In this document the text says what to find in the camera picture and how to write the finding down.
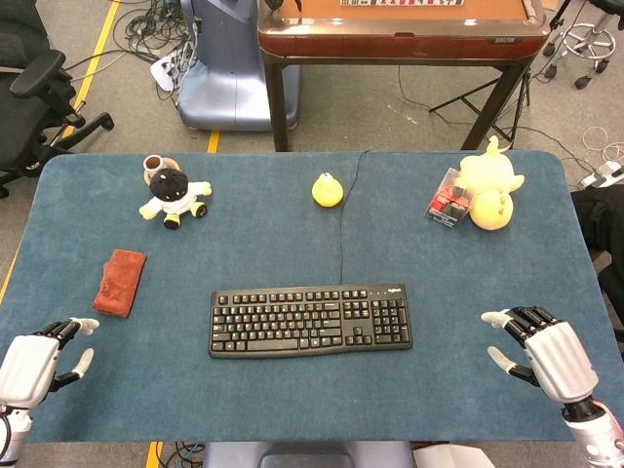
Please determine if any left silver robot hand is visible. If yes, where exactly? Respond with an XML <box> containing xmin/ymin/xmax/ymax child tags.
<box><xmin>0</xmin><ymin>316</ymin><xmax>101</xmax><ymax>409</ymax></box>

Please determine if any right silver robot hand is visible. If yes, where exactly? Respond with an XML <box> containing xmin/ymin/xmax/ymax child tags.
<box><xmin>481</xmin><ymin>305</ymin><xmax>600</xmax><ymax>406</ymax></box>

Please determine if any black keyboard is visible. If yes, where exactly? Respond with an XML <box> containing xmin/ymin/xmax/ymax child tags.
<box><xmin>209</xmin><ymin>282</ymin><xmax>414</xmax><ymax>361</ymax></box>

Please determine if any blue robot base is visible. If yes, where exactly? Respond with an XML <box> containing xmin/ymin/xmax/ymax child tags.
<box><xmin>177</xmin><ymin>0</ymin><xmax>301</xmax><ymax>133</ymax></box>

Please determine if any folded red-brown cloth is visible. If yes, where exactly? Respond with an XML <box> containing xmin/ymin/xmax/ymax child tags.
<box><xmin>92</xmin><ymin>249</ymin><xmax>148</xmax><ymax>319</ymax></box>

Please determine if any black bag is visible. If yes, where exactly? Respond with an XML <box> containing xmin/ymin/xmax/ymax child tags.
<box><xmin>569</xmin><ymin>184</ymin><xmax>624</xmax><ymax>254</ymax></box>

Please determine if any yellow plush toy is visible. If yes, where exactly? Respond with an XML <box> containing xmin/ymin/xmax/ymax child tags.
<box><xmin>455</xmin><ymin>135</ymin><xmax>527</xmax><ymax>231</ymax></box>

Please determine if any white floor device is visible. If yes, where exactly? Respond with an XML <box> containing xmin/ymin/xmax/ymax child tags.
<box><xmin>578</xmin><ymin>159</ymin><xmax>624</xmax><ymax>190</ymax></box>

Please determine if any coffee capsule box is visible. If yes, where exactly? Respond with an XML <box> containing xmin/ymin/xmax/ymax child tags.
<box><xmin>425</xmin><ymin>167</ymin><xmax>475</xmax><ymax>226</ymax></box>

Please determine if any black-headed plush doll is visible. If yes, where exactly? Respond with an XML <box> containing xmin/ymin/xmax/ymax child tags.
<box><xmin>138</xmin><ymin>169</ymin><xmax>214</xmax><ymax>231</ymax></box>

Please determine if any small brown toy cup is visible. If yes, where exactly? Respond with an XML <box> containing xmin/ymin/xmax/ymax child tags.
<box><xmin>142</xmin><ymin>154</ymin><xmax>182</xmax><ymax>186</ymax></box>

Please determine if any black folding stand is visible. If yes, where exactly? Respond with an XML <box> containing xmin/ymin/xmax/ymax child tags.
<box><xmin>428</xmin><ymin>72</ymin><xmax>533</xmax><ymax>150</ymax></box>

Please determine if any blue felt table mat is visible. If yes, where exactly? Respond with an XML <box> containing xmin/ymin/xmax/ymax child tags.
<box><xmin>0</xmin><ymin>149</ymin><xmax>611</xmax><ymax>445</ymax></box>

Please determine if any blue-grey robot torso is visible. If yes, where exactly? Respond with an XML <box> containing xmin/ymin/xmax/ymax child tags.
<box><xmin>202</xmin><ymin>441</ymin><xmax>415</xmax><ymax>468</ymax></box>

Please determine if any yellow toy pear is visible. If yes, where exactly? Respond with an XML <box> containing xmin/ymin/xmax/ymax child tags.
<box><xmin>311</xmin><ymin>172</ymin><xmax>345</xmax><ymax>208</ymax></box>

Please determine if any black office chair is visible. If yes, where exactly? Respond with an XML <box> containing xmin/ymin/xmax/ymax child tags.
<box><xmin>0</xmin><ymin>0</ymin><xmax>116</xmax><ymax>199</ymax></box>

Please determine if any chrome-base stool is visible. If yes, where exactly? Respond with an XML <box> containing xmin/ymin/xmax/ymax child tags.
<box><xmin>542</xmin><ymin>0</ymin><xmax>617</xmax><ymax>91</ymax></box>

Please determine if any white power strip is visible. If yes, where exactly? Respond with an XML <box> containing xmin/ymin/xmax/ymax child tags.
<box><xmin>149</xmin><ymin>48</ymin><xmax>196</xmax><ymax>93</ymax></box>

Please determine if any brown mahjong table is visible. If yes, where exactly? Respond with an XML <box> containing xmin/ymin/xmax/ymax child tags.
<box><xmin>256</xmin><ymin>0</ymin><xmax>548</xmax><ymax>152</ymax></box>

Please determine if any background robot hand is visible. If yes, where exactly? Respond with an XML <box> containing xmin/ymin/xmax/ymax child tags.
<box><xmin>262</xmin><ymin>0</ymin><xmax>304</xmax><ymax>14</ymax></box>

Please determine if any black keyboard cable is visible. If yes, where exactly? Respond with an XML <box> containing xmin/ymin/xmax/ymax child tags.
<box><xmin>338</xmin><ymin>149</ymin><xmax>371</xmax><ymax>287</ymax></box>

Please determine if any tangle of floor cables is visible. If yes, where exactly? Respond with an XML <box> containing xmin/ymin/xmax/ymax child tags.
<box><xmin>114</xmin><ymin>0</ymin><xmax>201</xmax><ymax>98</ymax></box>

